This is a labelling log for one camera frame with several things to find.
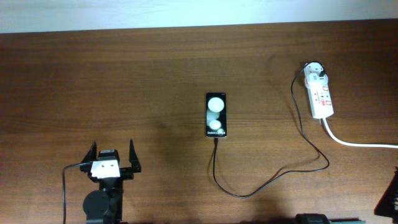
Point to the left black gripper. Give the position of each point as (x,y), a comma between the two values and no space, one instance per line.
(127,173)

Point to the black smartphone with white circles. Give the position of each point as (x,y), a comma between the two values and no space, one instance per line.
(216,115)

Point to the white power strip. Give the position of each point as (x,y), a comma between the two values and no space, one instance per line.
(320,102)

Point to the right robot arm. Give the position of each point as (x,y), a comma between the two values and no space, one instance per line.
(315,218)

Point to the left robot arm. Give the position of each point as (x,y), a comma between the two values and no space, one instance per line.
(105,205)

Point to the white USB charger plug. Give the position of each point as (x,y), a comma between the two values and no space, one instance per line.
(315,75)

